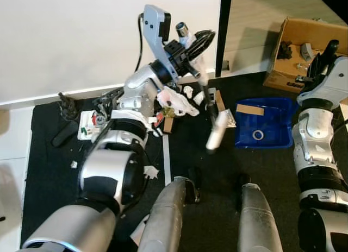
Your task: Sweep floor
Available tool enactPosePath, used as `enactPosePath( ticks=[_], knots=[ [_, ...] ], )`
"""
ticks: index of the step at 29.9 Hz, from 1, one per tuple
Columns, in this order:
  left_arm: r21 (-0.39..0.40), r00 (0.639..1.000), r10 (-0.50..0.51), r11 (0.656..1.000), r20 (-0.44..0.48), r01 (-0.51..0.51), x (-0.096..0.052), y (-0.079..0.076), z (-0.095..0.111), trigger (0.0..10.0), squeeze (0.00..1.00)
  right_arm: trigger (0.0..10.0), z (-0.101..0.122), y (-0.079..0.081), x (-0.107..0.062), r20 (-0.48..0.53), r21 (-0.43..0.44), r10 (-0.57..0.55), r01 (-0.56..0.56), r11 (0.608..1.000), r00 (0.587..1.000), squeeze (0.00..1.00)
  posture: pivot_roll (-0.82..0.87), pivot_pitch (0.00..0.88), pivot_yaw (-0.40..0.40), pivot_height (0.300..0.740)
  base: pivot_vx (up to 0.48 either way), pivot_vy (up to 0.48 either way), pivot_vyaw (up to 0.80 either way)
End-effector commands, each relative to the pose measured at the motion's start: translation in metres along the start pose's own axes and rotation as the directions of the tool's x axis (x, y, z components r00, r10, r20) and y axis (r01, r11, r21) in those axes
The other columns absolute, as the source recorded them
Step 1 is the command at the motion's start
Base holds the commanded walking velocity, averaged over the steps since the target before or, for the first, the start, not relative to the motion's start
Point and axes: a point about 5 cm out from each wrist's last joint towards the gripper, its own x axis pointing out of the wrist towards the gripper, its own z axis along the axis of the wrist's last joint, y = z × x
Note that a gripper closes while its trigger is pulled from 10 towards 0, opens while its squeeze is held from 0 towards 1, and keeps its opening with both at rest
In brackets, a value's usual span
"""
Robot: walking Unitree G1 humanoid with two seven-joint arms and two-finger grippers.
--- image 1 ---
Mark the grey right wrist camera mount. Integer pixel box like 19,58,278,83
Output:
297,56,348,107

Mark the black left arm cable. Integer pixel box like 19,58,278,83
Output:
134,12,148,73

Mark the grey item in box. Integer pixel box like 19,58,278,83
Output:
300,42,315,60

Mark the black item in box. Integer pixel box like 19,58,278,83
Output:
276,41,294,60

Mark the torn white paper scrap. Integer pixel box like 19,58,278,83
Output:
142,165,160,181

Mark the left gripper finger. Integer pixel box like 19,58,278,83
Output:
187,30,216,49
190,39,216,67

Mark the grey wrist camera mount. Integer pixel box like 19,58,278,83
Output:
297,56,348,107
142,4,181,82

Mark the brown cardboard box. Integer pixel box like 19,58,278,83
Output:
263,17,348,93

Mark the narrow brown cardboard strip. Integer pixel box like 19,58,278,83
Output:
215,89,227,113

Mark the black floor mat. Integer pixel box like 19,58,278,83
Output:
21,73,348,252

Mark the black clawed gadget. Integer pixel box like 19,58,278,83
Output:
58,93,80,122

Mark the white hand brush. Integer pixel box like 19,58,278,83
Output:
175,22,236,152

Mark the silver right robot leg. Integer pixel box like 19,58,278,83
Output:
236,173,284,252

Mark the long black flat object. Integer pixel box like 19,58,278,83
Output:
52,122,80,149

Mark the small brown cardboard scrap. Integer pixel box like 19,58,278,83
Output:
163,117,175,134

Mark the silver robot leg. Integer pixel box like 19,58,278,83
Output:
236,173,284,252
137,176,200,252

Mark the silver left robot leg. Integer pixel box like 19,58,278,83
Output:
137,176,200,252

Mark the white tape strip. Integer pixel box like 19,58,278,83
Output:
162,133,173,185

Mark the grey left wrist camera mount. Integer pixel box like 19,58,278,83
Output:
142,4,181,82

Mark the black vertical post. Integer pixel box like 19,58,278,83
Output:
215,0,234,78

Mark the flat brown cardboard piece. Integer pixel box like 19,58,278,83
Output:
236,104,265,116

